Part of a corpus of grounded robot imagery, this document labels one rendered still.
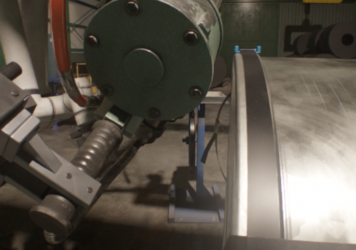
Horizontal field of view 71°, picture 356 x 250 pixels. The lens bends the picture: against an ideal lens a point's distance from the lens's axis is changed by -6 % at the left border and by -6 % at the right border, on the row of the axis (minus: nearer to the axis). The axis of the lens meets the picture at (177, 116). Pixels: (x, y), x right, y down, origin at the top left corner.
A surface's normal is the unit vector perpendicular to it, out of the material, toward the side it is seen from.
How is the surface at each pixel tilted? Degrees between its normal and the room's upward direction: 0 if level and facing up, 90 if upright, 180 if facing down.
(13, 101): 51
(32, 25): 99
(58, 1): 113
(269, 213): 44
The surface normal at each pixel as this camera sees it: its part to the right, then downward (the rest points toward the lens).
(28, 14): 0.15, 0.33
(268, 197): -0.13, -0.59
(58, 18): 0.42, 0.60
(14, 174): 0.61, -0.51
